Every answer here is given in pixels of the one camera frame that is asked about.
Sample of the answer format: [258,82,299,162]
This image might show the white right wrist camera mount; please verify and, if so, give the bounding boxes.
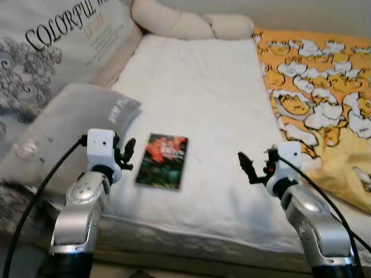
[275,142,303,181]

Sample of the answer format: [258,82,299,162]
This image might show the yellow egg cartoon blanket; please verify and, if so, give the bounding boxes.
[252,29,371,214]

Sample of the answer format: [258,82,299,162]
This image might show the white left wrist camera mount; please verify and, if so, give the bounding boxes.
[86,129,121,173]

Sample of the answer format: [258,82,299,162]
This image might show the grey little bear pillow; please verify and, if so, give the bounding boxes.
[0,82,143,196]

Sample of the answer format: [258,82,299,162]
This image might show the dark green red book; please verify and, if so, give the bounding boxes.
[135,133,190,191]

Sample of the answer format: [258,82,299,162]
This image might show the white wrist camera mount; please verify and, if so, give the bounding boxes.
[275,142,303,181]
[86,129,121,173]

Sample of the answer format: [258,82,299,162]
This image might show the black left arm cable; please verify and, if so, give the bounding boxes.
[3,134,89,278]

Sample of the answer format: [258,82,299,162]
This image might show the white quilted mattress pad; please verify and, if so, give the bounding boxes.
[93,33,371,258]

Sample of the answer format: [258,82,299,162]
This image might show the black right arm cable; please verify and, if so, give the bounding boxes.
[279,154,371,278]

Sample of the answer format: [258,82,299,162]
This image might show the grey patterned mattress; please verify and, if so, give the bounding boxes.
[0,184,317,274]

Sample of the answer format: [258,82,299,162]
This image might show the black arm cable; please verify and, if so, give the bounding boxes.
[3,134,89,278]
[279,154,371,278]

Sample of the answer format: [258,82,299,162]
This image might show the beige roll pillow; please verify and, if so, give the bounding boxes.
[130,0,255,41]

